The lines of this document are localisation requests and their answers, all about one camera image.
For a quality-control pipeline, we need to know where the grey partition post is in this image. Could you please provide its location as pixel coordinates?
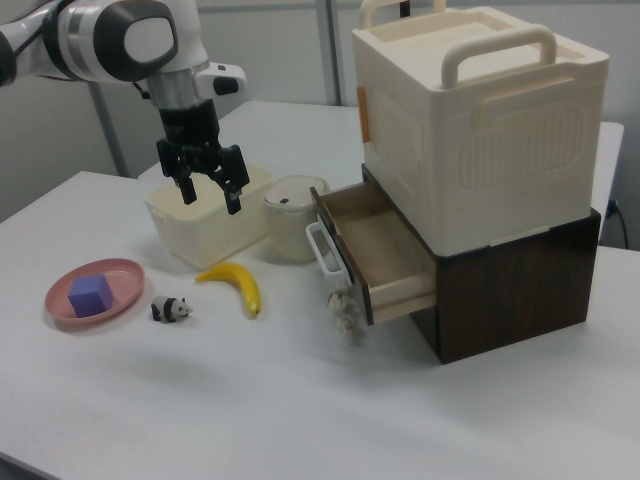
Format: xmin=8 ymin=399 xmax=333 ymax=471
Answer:
xmin=91 ymin=82 xmax=127 ymax=175
xmin=319 ymin=0 xmax=347 ymax=107

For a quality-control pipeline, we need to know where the dark wooden drawer cabinet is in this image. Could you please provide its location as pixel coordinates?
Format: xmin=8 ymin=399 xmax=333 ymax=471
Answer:
xmin=360 ymin=164 xmax=601 ymax=365

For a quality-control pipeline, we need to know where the pink plate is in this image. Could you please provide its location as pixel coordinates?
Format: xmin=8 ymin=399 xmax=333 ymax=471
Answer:
xmin=43 ymin=257 xmax=146 ymax=332

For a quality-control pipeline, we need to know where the small cream round trash can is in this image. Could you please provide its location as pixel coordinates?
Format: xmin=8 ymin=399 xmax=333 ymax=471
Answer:
xmin=261 ymin=174 xmax=331 ymax=263

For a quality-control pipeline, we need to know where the yellow toy banana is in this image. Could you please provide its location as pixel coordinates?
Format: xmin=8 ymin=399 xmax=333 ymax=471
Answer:
xmin=194 ymin=261 xmax=262 ymax=320

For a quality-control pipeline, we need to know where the black and white panda toy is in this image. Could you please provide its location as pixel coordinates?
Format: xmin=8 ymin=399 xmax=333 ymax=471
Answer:
xmin=150 ymin=295 xmax=195 ymax=324

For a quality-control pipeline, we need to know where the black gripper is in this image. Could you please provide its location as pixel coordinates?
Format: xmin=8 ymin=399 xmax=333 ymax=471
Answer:
xmin=155 ymin=98 xmax=251 ymax=217

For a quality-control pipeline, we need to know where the thin dark cable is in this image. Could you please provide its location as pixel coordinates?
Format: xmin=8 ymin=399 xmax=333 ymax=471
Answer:
xmin=606 ymin=198 xmax=629 ymax=249

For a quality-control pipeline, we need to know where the wooden drawer with white handle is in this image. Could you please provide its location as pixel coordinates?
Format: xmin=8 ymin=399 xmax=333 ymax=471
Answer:
xmin=305 ymin=182 xmax=439 ymax=326

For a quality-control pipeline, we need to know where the purple cube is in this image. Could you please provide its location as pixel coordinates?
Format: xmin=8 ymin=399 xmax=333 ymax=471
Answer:
xmin=67 ymin=273 xmax=115 ymax=318

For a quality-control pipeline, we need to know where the cream toy fridge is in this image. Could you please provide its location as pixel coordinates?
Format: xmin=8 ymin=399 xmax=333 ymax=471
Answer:
xmin=351 ymin=0 xmax=610 ymax=256

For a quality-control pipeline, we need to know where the cream open plastic bin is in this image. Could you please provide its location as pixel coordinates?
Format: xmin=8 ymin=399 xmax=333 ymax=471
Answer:
xmin=143 ymin=162 xmax=275 ymax=267

